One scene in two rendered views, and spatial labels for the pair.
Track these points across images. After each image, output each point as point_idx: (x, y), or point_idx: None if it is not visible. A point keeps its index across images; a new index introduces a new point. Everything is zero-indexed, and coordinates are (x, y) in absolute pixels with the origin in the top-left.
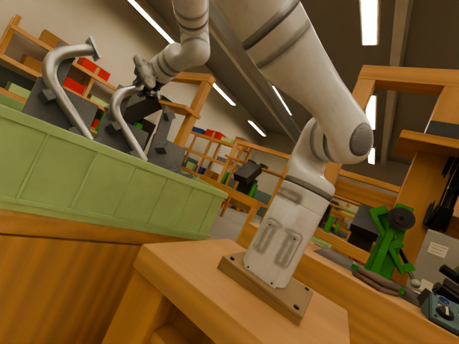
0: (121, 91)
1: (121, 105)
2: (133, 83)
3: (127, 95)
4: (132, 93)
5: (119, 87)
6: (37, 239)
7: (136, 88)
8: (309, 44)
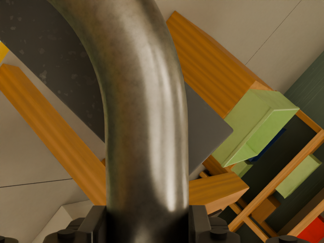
0: (137, 41)
1: (77, 70)
2: (202, 211)
3: (104, 91)
4: (112, 152)
5: (213, 116)
6: None
7: (145, 204)
8: None
